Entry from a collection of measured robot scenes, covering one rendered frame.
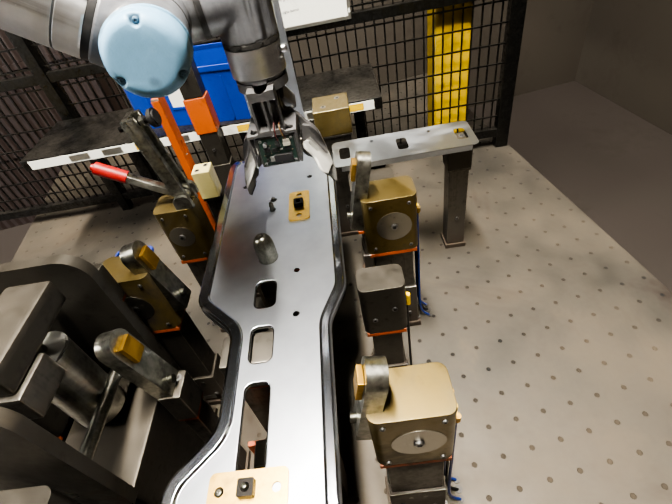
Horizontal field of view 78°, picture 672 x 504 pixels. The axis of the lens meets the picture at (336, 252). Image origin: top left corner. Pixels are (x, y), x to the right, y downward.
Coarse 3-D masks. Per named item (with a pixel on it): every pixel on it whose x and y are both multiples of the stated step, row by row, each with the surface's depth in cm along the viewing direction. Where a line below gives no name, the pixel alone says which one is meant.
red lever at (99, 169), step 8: (96, 168) 67; (104, 168) 67; (112, 168) 68; (104, 176) 68; (112, 176) 68; (120, 176) 68; (128, 176) 69; (136, 176) 69; (136, 184) 69; (144, 184) 70; (152, 184) 70; (160, 184) 71; (160, 192) 71; (168, 192) 71
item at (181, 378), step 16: (176, 384) 53; (192, 384) 56; (160, 400) 52; (176, 400) 52; (192, 400) 55; (176, 416) 55; (192, 416) 56; (208, 416) 60; (208, 432) 60; (240, 448) 71; (240, 464) 70
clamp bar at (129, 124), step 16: (128, 112) 63; (128, 128) 62; (144, 128) 65; (144, 144) 63; (160, 144) 67; (160, 160) 66; (160, 176) 68; (176, 176) 71; (176, 192) 70; (192, 192) 73
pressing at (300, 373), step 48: (240, 192) 82; (288, 192) 79; (336, 192) 77; (240, 240) 71; (288, 240) 69; (336, 240) 67; (240, 288) 63; (288, 288) 61; (336, 288) 60; (240, 336) 56; (288, 336) 55; (240, 384) 51; (288, 384) 50; (240, 432) 47; (288, 432) 46; (336, 432) 45; (192, 480) 43; (336, 480) 42
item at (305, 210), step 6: (294, 192) 78; (300, 192) 78; (306, 192) 77; (294, 198) 75; (300, 198) 75; (306, 198) 76; (294, 204) 74; (300, 204) 74; (306, 204) 75; (294, 210) 74; (300, 210) 74; (306, 210) 73; (288, 216) 73; (294, 216) 73; (300, 216) 72; (306, 216) 72
